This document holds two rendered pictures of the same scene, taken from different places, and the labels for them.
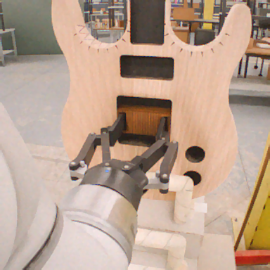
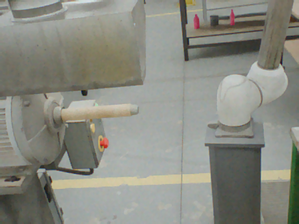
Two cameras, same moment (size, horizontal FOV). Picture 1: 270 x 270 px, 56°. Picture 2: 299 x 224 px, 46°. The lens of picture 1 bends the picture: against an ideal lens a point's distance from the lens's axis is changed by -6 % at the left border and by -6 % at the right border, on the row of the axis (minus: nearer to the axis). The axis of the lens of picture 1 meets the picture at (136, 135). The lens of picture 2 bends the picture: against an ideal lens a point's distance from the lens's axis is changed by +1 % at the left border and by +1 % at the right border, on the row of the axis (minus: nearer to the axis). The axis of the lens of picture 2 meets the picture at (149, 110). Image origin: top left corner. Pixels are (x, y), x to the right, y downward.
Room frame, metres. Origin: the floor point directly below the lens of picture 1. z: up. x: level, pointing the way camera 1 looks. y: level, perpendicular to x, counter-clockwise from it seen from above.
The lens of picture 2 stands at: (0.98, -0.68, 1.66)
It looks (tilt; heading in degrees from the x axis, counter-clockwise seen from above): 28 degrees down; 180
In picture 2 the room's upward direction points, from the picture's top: 9 degrees counter-clockwise
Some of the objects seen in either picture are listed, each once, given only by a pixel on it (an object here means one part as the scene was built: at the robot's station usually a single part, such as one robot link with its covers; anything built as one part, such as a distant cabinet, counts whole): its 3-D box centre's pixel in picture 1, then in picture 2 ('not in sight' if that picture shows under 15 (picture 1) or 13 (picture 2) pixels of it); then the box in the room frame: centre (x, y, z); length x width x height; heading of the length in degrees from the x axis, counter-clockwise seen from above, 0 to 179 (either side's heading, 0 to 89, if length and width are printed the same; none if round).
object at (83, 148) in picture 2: not in sight; (67, 145); (-0.10, -0.99, 0.99); 0.24 x 0.21 x 0.26; 80
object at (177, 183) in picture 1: (143, 178); not in sight; (0.42, -0.01, 1.20); 0.20 x 0.03 x 0.03; 78
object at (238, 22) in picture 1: (227, 29); not in sight; (0.43, -0.15, 1.48); 0.07 x 0.04 x 0.09; 78
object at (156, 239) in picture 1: (134, 235); not in sight; (0.34, 0.00, 1.12); 0.20 x 0.03 x 0.03; 78
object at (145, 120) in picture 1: (145, 119); not in sight; (0.45, -0.02, 1.31); 0.10 x 0.03 x 0.05; 78
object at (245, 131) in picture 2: not in sight; (230, 123); (-0.48, -0.28, 0.73); 0.22 x 0.18 x 0.06; 72
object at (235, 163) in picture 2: not in sight; (235, 181); (-0.48, -0.26, 0.35); 0.28 x 0.28 x 0.70; 72
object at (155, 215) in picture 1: (144, 228); not in sight; (0.45, -0.02, 1.02); 0.27 x 0.15 x 0.17; 79
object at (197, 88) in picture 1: (147, 109); not in sight; (0.46, -0.02, 1.33); 0.35 x 0.04 x 0.40; 78
